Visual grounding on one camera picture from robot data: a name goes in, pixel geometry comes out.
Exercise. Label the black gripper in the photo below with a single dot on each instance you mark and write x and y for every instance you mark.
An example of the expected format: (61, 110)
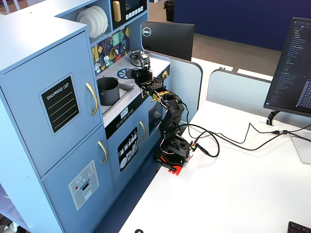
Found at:
(139, 73)

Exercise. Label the shiny steel pot lid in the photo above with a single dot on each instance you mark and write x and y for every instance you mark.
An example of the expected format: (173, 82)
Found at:
(137, 54)

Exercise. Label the blue wooden toy kitchen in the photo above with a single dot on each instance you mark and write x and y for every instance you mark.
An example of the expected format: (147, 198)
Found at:
(29, 60)

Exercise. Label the white toy plate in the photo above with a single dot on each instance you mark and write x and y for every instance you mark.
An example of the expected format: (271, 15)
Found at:
(104, 15)
(97, 18)
(85, 20)

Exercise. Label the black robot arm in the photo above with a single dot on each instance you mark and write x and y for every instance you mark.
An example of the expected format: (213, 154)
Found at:
(173, 114)

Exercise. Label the black Dell monitor back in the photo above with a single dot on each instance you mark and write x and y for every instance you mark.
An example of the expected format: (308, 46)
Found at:
(170, 38)

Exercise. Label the small wrist camera board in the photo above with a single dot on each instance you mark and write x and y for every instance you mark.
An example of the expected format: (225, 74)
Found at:
(145, 62)

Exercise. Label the black trash bin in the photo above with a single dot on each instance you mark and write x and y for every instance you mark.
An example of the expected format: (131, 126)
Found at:
(169, 11)

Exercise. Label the black keyboard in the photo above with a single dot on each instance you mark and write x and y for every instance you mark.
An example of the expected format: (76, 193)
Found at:
(298, 228)

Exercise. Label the gold stove knob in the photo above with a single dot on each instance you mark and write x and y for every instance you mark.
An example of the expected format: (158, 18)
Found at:
(165, 74)

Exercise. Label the silver monitor stand base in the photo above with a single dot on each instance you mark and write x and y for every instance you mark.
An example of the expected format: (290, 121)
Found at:
(302, 148)

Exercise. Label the hanging toy strainer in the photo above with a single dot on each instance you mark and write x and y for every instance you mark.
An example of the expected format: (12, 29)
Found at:
(97, 67)

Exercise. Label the light blue desk divider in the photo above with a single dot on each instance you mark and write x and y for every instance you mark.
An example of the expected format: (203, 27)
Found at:
(187, 82)
(238, 94)

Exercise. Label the dark gray toy pot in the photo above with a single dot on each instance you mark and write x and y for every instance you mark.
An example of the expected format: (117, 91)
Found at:
(109, 94)

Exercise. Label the white toy sink basin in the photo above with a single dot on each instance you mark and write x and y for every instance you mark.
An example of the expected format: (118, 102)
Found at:
(126, 91)

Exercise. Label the small black curved object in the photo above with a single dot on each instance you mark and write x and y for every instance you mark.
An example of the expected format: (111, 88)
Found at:
(138, 230)

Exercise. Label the black monitor with lit screen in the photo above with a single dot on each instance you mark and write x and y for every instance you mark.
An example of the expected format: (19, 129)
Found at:
(291, 68)

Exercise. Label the hanging toy ladle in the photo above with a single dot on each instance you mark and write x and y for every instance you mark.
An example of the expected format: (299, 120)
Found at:
(116, 52)

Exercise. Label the dark gray pot lid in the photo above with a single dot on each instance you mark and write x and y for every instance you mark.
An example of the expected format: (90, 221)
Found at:
(136, 72)

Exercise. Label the black toy microwave door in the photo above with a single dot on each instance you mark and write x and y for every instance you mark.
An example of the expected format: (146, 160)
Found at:
(132, 11)

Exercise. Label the hanging toy spatula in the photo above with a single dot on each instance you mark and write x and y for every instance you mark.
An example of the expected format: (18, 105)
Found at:
(106, 60)

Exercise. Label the shiny steel toy pot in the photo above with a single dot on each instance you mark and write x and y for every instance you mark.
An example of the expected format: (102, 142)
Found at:
(136, 61)

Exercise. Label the black shopping list board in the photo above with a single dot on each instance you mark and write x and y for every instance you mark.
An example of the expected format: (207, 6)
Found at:
(60, 104)

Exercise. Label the red table clamp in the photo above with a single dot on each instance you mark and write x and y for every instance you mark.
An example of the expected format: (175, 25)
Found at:
(176, 168)

